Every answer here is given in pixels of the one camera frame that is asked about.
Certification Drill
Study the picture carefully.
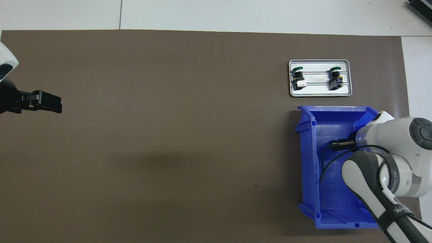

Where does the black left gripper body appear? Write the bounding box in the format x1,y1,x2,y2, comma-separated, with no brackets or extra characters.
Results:
0,78,22,115

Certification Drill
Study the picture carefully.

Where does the grey ribbed device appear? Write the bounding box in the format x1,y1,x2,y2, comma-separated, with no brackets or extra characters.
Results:
407,0,432,21

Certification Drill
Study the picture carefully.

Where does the blue plastic storage bin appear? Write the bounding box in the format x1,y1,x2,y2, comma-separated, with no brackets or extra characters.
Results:
294,105,388,230

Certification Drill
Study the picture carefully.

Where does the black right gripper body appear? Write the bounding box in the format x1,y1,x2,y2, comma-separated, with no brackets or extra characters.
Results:
347,132,361,149

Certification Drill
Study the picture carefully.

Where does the green push button switch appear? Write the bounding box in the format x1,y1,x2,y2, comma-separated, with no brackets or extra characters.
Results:
329,66,344,90
291,66,307,90

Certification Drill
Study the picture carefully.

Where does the grey metal tray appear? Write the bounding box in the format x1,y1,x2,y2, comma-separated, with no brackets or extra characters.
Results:
289,59,353,98

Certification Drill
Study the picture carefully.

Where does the brown table mat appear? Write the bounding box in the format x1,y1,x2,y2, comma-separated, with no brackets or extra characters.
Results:
0,30,425,243

